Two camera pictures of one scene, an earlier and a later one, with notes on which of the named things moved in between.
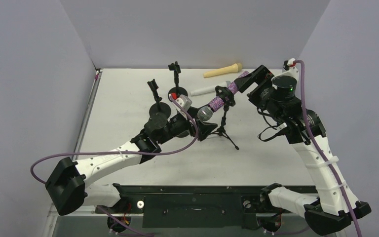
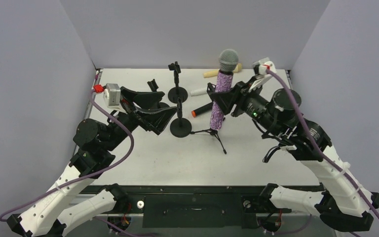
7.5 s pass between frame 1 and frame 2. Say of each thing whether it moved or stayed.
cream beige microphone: stayed
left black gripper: moved
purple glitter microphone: moved
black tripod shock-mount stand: moved
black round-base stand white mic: stayed
